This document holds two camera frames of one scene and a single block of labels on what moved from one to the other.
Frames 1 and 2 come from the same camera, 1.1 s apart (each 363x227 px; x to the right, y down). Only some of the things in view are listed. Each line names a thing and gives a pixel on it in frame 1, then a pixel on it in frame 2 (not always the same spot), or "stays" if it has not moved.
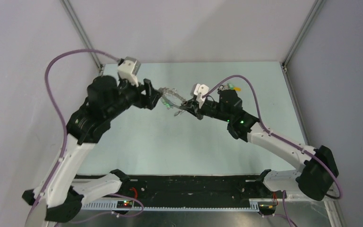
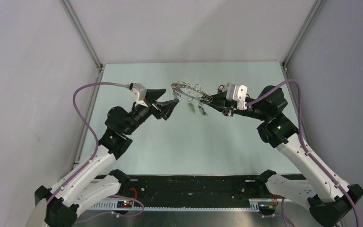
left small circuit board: [125, 204] stays
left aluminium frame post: [81, 31] stays
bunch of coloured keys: [229, 86] stays
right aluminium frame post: [317, 6] stays
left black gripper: [152, 94] -> [166, 108]
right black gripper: [193, 108] -> [220, 101]
